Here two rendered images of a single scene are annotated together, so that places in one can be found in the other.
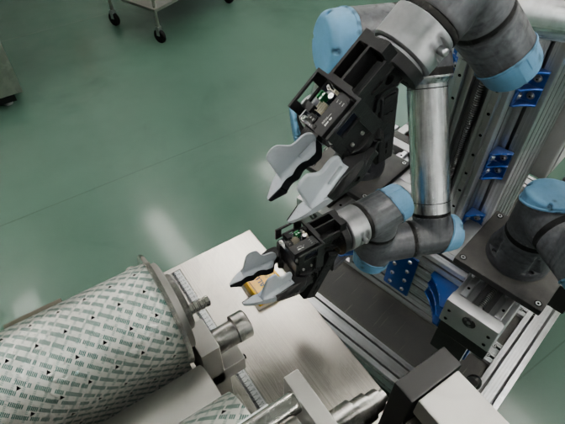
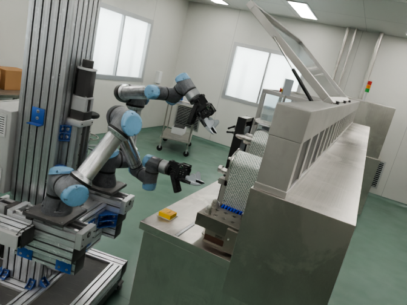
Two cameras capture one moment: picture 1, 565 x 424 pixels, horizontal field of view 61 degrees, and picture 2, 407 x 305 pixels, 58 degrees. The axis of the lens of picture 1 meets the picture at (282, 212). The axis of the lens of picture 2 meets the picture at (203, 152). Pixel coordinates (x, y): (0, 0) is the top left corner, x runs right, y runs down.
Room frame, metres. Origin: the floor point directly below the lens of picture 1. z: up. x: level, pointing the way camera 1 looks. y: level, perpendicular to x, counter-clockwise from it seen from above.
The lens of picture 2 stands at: (1.47, 1.55, 1.71)
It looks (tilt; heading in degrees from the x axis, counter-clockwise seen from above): 14 degrees down; 236
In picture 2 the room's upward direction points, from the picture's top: 13 degrees clockwise
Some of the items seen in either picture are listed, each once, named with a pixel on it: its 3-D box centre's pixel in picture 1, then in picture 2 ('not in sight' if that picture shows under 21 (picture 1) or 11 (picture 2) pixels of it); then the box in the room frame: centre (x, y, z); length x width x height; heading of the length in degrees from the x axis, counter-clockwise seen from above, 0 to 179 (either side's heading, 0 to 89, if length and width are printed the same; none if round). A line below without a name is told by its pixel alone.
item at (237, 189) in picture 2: not in sight; (247, 197); (0.30, 0.28, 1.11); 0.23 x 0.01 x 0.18; 124
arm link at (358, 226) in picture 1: (349, 230); (165, 167); (0.57, -0.12, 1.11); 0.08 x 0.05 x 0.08; 34
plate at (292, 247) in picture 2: not in sight; (337, 161); (-0.47, 0.15, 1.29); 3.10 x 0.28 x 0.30; 34
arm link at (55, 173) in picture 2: not in sight; (61, 180); (1.07, -0.22, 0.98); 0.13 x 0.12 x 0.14; 101
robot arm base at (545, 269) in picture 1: (525, 243); (105, 176); (0.73, -0.58, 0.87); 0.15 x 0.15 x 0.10
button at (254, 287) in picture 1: (264, 284); (167, 213); (0.58, 0.04, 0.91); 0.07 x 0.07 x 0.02; 34
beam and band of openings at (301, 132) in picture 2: not in sight; (338, 117); (-0.43, 0.09, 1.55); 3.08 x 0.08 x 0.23; 34
